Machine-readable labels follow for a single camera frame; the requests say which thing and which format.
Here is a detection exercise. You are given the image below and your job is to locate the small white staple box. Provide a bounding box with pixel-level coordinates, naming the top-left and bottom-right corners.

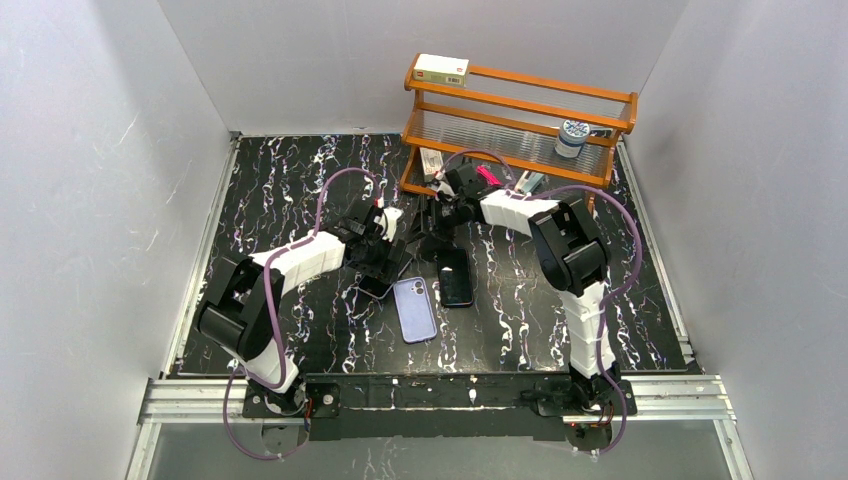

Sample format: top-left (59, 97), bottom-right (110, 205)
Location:
top-left (419, 147), bottom-right (444, 182)

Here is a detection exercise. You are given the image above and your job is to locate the pink-edged black smartphone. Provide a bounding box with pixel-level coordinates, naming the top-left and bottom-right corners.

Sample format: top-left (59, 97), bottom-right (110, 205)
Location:
top-left (436, 248), bottom-right (474, 308)

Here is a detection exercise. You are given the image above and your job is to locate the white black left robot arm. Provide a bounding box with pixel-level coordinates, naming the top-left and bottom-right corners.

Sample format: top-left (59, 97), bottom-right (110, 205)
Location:
top-left (192, 200), bottom-right (411, 394)

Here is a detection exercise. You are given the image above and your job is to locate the pink comb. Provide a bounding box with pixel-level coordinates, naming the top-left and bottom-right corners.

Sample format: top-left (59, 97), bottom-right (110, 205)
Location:
top-left (476, 165), bottom-right (502, 187)

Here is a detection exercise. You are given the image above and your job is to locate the white green box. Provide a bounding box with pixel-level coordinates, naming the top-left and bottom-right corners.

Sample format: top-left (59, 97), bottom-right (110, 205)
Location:
top-left (412, 53), bottom-right (470, 87)

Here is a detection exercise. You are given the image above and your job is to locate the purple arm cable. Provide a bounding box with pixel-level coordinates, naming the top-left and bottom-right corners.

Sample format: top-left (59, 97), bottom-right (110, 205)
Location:
top-left (221, 167), bottom-right (384, 462)
top-left (437, 150), bottom-right (645, 456)

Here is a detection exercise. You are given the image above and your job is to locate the blue white round jar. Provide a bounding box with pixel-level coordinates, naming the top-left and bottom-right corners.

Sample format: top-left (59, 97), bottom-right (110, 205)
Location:
top-left (555, 119), bottom-right (592, 159)

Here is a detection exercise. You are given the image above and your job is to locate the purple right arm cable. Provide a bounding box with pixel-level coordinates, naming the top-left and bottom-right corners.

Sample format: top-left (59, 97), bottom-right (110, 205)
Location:
top-left (437, 150), bottom-right (645, 456)

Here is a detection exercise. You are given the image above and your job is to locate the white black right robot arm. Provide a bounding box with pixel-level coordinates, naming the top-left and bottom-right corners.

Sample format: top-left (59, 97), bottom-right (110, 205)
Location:
top-left (411, 163), bottom-right (620, 405)

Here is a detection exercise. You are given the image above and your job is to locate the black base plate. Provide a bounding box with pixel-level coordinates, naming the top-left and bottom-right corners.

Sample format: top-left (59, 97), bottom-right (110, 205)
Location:
top-left (236, 372), bottom-right (638, 445)

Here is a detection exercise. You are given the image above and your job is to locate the blue-edged black smartphone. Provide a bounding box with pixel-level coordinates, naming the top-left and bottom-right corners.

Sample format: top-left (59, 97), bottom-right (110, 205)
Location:
top-left (357, 276), bottom-right (392, 300)

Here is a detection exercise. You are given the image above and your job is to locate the orange wooden shelf rack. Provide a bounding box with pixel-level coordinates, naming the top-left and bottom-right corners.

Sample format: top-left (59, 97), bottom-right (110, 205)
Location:
top-left (400, 65), bottom-right (639, 195)

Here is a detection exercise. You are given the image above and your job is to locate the aluminium rail frame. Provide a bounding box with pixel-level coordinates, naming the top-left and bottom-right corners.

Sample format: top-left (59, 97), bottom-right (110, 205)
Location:
top-left (125, 132), bottom-right (757, 480)

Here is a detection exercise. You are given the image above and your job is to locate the lavender phone case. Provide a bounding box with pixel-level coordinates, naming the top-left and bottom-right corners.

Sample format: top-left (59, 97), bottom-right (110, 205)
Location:
top-left (393, 277), bottom-right (438, 344)

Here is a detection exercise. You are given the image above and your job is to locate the white teal stapler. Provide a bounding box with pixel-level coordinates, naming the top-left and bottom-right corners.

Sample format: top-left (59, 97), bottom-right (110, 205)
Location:
top-left (514, 171), bottom-right (546, 196)

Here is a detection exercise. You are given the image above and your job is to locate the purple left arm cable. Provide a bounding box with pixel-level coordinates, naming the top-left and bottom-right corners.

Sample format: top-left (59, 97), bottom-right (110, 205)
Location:
top-left (221, 167), bottom-right (384, 462)

